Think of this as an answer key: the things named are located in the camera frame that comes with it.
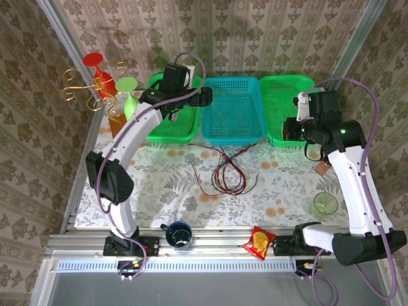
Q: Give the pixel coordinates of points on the dark blue mug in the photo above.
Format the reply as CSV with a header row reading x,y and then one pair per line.
x,y
178,237

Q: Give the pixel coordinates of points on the black connector box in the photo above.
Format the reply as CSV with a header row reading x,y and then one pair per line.
x,y
303,267
127,267

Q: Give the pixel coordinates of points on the red plastic wine glass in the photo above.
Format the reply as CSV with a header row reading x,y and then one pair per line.
x,y
103,81

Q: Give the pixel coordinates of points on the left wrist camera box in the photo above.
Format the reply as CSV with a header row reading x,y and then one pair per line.
x,y
173,76

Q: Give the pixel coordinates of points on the green plastic basket with label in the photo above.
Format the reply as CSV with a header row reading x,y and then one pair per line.
x,y
178,134

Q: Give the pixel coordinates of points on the teal plastic basket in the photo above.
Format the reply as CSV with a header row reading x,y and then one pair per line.
x,y
232,111

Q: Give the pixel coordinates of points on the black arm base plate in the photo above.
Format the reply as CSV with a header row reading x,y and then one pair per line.
x,y
153,245
282,245

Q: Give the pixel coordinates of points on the green plastic wine glass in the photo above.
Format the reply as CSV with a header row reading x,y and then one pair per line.
x,y
126,84

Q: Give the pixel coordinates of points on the brown bottle with black cap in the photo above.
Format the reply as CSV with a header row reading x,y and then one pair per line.
x,y
322,168

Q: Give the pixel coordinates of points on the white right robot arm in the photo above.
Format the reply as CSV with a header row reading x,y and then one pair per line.
x,y
357,191

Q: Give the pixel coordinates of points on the barcode label sticker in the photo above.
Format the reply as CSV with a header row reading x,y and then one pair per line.
x,y
173,117

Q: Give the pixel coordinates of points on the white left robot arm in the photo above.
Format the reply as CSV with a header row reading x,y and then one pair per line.
x,y
134,134

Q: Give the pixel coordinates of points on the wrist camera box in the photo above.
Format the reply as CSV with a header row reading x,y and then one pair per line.
x,y
325,105
173,76

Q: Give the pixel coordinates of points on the aluminium frame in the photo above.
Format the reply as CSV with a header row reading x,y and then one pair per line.
x,y
79,237

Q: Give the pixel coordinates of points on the red snack packet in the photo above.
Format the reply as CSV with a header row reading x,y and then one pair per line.
x,y
259,242

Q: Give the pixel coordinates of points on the clear green plastic cup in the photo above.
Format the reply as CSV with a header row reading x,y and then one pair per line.
x,y
325,205

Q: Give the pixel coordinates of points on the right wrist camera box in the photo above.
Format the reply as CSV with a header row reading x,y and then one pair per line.
x,y
325,105

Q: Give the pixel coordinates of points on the wooden base board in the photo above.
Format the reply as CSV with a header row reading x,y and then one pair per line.
x,y
116,126

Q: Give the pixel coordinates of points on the floral tablecloth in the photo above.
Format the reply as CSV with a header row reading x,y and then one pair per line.
x,y
159,197

